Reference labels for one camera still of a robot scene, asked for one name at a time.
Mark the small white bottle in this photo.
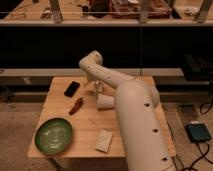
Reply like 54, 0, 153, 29
93, 81, 103, 97

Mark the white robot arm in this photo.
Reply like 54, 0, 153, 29
79, 51, 176, 171

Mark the green ceramic bowl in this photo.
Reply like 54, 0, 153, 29
34, 118, 73, 155

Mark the black smartphone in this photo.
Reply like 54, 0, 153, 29
64, 81, 80, 97

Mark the white paper cup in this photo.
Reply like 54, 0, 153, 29
96, 94, 114, 109

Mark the wooden folding table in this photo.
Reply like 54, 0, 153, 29
28, 77, 172, 158

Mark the black power box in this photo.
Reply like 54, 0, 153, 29
185, 124, 211, 143

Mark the black cable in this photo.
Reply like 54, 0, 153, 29
173, 99, 213, 171

